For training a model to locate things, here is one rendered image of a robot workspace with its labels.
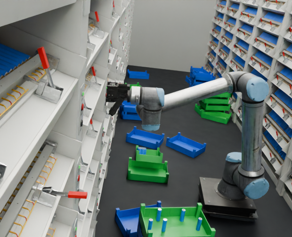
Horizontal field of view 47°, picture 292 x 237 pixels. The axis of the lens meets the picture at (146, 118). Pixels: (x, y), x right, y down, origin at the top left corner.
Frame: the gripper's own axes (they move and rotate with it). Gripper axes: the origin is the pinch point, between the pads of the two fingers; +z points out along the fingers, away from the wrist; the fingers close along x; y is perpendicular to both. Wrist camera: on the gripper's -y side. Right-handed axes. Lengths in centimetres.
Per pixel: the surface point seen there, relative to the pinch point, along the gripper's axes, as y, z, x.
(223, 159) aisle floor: -86, -105, -101
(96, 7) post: 43.5, -4.6, 16.0
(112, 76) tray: -4, -8, -53
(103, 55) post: 24.5, -8.1, 16.1
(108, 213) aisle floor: -81, -10, -15
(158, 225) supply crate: -50, -37, 32
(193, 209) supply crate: -47, -54, 23
